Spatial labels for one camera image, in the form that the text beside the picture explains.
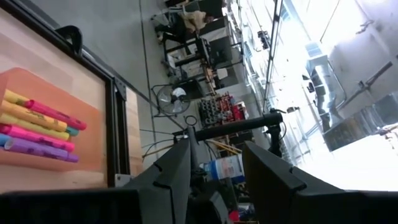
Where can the green highlighter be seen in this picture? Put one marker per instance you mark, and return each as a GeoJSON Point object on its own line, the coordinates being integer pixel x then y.
{"type": "Point", "coordinates": [73, 131]}

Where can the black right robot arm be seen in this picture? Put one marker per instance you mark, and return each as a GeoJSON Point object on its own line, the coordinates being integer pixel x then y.
{"type": "Point", "coordinates": [211, 202]}

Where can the purple highlighter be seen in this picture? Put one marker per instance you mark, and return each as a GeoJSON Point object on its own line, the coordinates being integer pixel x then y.
{"type": "Point", "coordinates": [40, 150]}

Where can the red parts rack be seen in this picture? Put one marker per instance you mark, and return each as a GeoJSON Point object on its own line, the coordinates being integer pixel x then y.
{"type": "Point", "coordinates": [222, 109]}

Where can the pink highlighter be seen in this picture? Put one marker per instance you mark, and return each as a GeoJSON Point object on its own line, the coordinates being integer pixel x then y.
{"type": "Point", "coordinates": [40, 138]}

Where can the person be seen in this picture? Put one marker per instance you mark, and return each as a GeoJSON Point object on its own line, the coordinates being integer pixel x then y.
{"type": "Point", "coordinates": [196, 20]}

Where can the orange translucent plastic bin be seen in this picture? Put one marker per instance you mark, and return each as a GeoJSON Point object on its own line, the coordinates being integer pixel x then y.
{"type": "Point", "coordinates": [90, 146]}

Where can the black frame clamp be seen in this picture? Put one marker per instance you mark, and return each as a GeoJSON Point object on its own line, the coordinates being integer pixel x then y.
{"type": "Point", "coordinates": [70, 34]}

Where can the blue white wipes canister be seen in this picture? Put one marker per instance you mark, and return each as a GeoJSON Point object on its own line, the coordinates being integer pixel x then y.
{"type": "Point", "coordinates": [225, 166]}

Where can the blue highlighter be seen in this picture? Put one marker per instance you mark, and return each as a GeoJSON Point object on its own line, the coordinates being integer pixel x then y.
{"type": "Point", "coordinates": [3, 140]}

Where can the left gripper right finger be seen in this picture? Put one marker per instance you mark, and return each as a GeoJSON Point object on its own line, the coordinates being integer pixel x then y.
{"type": "Point", "coordinates": [273, 193]}

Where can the black desk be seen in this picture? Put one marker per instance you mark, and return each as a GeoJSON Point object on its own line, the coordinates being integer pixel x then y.
{"type": "Point", "coordinates": [217, 49]}

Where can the red highlighter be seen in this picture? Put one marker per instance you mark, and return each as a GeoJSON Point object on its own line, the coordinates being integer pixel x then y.
{"type": "Point", "coordinates": [56, 115]}

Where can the small desk fan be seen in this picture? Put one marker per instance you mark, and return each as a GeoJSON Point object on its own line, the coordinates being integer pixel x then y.
{"type": "Point", "coordinates": [172, 99]}

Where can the black round pole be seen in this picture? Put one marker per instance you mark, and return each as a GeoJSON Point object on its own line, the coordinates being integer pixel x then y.
{"type": "Point", "coordinates": [236, 126]}

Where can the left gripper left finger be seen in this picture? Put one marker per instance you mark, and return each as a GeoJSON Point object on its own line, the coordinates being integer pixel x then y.
{"type": "Point", "coordinates": [168, 186]}

